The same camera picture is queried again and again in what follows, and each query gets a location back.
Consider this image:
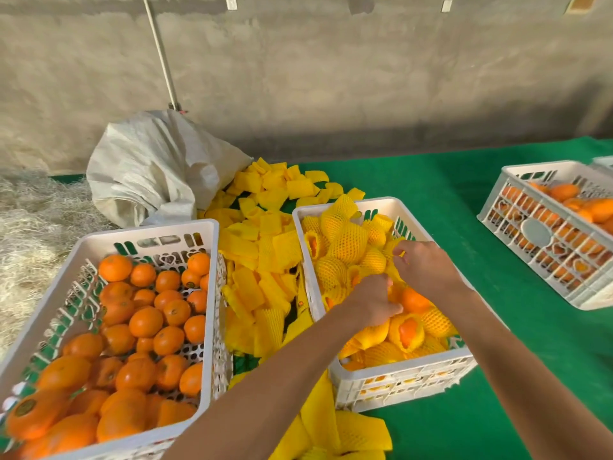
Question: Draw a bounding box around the person's left hand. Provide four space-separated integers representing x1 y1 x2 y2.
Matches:
342 274 404 330

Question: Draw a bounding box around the person's right hand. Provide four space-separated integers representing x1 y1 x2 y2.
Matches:
392 240 468 303

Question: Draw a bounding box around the single bare orange fruit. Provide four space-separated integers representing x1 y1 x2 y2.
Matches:
400 287 435 315

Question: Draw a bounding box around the person's left forearm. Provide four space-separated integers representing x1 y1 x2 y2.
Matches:
162 302 366 460

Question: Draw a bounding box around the person's right forearm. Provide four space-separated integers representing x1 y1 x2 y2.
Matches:
437 282 613 460

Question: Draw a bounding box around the heap of net-wrapped oranges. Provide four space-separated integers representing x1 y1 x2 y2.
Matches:
302 195 460 372

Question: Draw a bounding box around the green felt table cloth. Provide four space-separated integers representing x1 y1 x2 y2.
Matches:
50 137 613 460

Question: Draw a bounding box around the pile of yellow foam sleeves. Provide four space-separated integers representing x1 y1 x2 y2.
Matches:
198 157 394 460

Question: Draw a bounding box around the pile of unwrapped oranges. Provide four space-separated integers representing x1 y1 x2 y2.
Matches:
492 182 613 284
4 253 212 460

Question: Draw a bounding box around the white woven sack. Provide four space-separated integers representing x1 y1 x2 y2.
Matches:
86 109 254 229

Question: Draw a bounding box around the grey metal pipe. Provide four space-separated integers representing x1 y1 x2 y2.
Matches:
142 0 184 113

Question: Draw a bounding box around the pile of pale straw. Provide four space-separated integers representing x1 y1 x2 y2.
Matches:
0 169 117 361

